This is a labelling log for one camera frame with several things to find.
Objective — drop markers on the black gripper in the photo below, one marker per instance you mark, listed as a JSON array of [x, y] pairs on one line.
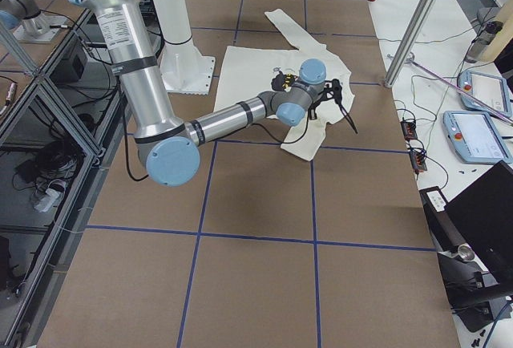
[[277, 82]]

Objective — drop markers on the cream long-sleeve cat shirt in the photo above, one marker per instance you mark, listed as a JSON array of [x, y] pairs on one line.
[[247, 72]]

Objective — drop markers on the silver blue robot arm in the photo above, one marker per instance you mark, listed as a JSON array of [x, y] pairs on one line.
[[28, 22], [168, 146]]

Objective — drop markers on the black relay box far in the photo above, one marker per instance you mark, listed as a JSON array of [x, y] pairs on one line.
[[409, 129]]

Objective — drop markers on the black relay box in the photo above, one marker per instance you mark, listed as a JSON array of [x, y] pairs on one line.
[[409, 129], [418, 159]]

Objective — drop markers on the reacher grabber stick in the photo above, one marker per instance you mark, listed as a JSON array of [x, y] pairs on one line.
[[431, 76]]

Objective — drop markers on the black relay box near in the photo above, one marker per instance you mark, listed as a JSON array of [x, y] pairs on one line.
[[418, 159]]

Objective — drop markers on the blue teach pendant near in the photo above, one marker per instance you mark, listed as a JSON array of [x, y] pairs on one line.
[[475, 138]]

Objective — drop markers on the blue teach pendant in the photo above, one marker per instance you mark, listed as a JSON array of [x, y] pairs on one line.
[[475, 138], [491, 89]]

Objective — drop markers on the blue teach pendant far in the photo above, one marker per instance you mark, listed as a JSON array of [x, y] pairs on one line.
[[491, 89]]

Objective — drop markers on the black monitor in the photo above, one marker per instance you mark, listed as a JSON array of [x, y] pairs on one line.
[[482, 213]]

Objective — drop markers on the black box under rack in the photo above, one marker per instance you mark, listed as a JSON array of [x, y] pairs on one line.
[[71, 66]]

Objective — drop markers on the grey aluminium frame post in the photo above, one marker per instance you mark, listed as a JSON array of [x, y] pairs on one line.
[[416, 23]]

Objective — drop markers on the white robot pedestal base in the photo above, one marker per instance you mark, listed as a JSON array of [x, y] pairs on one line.
[[183, 68]]

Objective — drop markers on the aluminium frame rack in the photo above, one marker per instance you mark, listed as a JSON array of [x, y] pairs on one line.
[[56, 141]]

